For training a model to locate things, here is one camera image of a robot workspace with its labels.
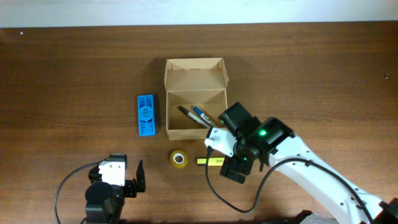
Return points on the blue tape dispenser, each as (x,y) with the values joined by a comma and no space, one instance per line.
(146,115)

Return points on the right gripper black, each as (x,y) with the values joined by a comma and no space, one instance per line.
(243,166)

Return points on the yellow clear tape roll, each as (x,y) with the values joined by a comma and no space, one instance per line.
(178,159)

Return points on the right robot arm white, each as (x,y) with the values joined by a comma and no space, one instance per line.
(276,145)

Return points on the open cardboard box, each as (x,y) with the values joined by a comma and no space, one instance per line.
(190,82)

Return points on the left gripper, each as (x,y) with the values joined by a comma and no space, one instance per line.
(130,186)

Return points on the blue capped whiteboard marker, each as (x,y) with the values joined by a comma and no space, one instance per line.
(204,117)

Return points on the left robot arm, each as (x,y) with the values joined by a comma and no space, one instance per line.
(109,189)

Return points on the yellow highlighter pen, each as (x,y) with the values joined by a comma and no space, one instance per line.
(213,161)

